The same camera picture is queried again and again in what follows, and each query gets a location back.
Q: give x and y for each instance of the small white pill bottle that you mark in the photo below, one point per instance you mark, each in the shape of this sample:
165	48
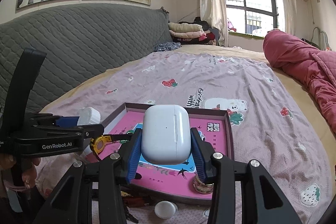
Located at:
165	209

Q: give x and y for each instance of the yellow black wristwatch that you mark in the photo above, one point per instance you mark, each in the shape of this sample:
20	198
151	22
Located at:
98	144

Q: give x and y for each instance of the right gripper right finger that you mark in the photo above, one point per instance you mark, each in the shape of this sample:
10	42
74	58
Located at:
262	200

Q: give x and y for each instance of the dark patterned cloth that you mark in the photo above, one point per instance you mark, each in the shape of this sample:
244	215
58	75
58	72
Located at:
167	46

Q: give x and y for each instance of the pink blue book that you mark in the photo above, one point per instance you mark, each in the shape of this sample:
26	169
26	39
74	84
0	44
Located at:
174	182

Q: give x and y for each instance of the brass metal fitting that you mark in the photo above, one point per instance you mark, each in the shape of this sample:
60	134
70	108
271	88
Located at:
201	187

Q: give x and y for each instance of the black key bundle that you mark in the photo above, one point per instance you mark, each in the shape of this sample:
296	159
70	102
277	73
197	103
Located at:
129	216

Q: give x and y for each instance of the white earbuds case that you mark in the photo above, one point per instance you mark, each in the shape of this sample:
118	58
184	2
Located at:
166	137

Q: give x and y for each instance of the large white jar lid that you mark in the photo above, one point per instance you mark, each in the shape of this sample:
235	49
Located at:
88	115

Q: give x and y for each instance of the folded clothes stack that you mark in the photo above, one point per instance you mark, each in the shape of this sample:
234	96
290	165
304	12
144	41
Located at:
196	32

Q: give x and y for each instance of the window with dark frame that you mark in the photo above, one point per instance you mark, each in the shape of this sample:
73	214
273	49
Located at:
252	17

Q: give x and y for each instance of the red quilted comforter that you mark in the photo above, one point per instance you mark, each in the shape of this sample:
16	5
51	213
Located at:
313	68

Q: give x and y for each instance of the grey quilted headboard cover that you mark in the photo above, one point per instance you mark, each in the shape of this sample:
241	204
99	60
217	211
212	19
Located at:
80	42

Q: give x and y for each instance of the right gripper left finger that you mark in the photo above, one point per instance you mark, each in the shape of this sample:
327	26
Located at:
71	199

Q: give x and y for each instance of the pink patterned bed sheet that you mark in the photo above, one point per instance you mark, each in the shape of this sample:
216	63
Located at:
266	122

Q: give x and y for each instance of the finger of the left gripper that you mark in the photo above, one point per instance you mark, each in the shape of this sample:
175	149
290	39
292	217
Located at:
56	132
48	120

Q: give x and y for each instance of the person's left hand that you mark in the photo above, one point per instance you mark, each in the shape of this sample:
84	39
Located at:
28	176

